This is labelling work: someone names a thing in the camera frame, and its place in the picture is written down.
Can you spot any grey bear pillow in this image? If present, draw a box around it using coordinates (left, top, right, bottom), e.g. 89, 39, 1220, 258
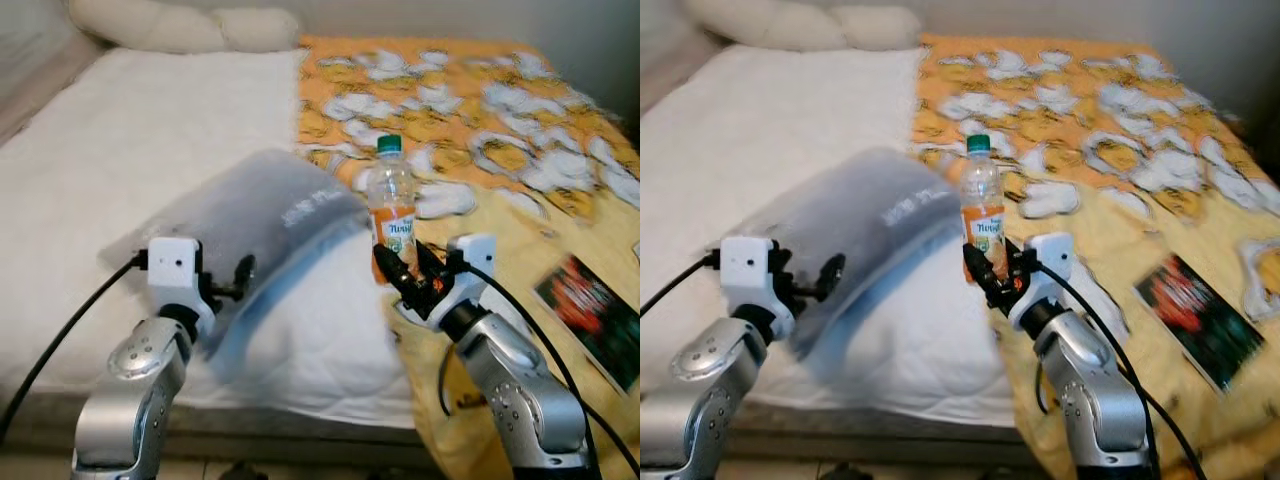
98, 148, 373, 389
712, 148, 963, 363

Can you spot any orange juice plastic bottle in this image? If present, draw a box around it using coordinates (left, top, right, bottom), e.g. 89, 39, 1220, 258
365, 134, 420, 289
957, 134, 1009, 283

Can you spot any dark red paperback book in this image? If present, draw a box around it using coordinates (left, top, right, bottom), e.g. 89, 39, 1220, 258
532, 254, 640, 393
1132, 253, 1267, 394

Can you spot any yellow cartoon print blanket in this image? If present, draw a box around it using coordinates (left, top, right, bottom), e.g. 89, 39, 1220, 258
908, 33, 1280, 480
295, 36, 640, 480

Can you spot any white quilted mattress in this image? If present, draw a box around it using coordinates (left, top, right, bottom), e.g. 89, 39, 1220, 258
0, 45, 426, 431
640, 45, 1026, 429

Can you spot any grey bed base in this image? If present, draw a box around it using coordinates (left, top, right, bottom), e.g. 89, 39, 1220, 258
640, 385, 1041, 469
0, 385, 441, 469

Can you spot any grey printed headboard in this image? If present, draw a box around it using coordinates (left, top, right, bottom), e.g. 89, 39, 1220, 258
640, 0, 701, 111
0, 0, 101, 141

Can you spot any cream long pillow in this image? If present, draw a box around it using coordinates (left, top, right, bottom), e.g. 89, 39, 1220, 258
67, 0, 304, 56
684, 0, 924, 54

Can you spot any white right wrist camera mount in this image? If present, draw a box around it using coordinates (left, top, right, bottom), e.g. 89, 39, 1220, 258
1005, 232, 1077, 331
395, 233, 499, 323

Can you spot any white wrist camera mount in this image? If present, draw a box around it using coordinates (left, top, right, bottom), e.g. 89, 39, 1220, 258
718, 234, 791, 316
395, 233, 499, 323
146, 236, 213, 316
1005, 232, 1077, 331

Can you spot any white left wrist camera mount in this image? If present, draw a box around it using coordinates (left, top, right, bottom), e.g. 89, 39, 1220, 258
146, 236, 213, 316
718, 234, 791, 316

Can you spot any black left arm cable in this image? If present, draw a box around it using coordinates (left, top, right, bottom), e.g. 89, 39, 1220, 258
640, 252, 723, 316
0, 252, 151, 443

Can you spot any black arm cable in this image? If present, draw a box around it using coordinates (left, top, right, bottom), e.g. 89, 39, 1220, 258
1035, 260, 1209, 480
0, 252, 151, 443
438, 260, 640, 479
640, 252, 723, 316

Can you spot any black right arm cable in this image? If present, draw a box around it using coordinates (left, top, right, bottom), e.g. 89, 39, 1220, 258
438, 260, 640, 479
1035, 260, 1209, 480

